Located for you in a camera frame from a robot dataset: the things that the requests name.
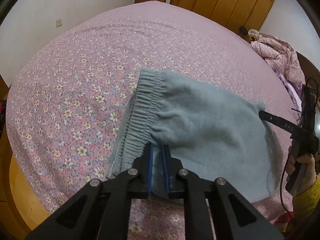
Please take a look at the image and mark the grey-green fleece pants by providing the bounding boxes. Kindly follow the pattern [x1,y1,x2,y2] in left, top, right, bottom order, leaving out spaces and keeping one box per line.
[107,69,283,203]

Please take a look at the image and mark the yellow sleeve forearm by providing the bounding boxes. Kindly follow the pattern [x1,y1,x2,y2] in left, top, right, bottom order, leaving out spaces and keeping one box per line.
[292,175,320,225]

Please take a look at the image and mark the right hand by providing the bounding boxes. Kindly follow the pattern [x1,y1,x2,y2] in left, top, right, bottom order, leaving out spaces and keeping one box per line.
[286,146,317,196]

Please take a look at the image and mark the purple floral pillow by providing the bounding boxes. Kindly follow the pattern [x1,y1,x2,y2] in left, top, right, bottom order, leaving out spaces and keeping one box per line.
[275,70,302,116]

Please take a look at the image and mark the pink quilted comforter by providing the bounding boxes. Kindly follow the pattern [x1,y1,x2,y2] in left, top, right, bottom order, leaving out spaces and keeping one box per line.
[248,29,305,96]

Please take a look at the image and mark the pink floral bed sheet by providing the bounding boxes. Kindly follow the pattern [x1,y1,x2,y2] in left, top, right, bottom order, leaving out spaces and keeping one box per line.
[5,0,304,240]

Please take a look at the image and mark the black cable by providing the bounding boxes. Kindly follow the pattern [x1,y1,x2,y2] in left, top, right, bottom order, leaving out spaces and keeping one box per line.
[279,77,320,221]

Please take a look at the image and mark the white wall socket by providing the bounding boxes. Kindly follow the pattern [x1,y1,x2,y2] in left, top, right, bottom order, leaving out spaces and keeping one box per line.
[56,19,62,28]

